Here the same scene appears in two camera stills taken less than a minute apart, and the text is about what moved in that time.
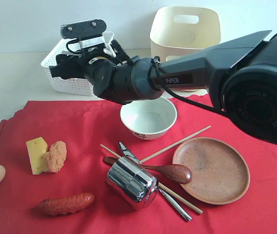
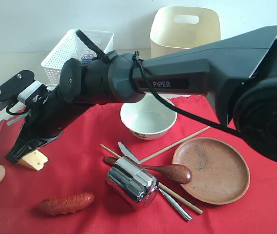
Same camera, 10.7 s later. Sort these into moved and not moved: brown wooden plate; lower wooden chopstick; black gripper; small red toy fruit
Moved: black gripper
Not moved: small red toy fruit; lower wooden chopstick; brown wooden plate
